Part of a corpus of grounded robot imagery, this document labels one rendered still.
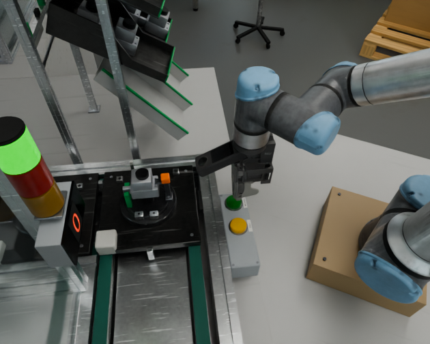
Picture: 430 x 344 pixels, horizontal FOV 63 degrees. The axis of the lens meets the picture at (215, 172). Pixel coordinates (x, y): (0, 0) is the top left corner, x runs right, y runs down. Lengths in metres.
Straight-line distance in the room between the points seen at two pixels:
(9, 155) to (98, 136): 0.80
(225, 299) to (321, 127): 0.42
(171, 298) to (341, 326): 0.40
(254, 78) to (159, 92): 0.50
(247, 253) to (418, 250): 0.37
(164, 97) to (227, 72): 2.00
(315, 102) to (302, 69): 2.56
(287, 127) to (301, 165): 0.56
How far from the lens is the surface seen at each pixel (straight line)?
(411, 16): 3.81
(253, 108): 0.63
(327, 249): 0.91
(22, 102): 1.51
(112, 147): 1.22
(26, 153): 0.49
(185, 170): 0.96
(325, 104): 0.64
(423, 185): 0.80
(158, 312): 0.84
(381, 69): 0.65
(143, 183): 0.80
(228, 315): 0.79
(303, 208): 1.06
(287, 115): 0.61
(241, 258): 0.83
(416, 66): 0.63
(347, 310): 0.95
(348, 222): 0.97
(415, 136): 2.86
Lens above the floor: 1.71
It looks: 50 degrees down
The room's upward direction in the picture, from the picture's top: 2 degrees clockwise
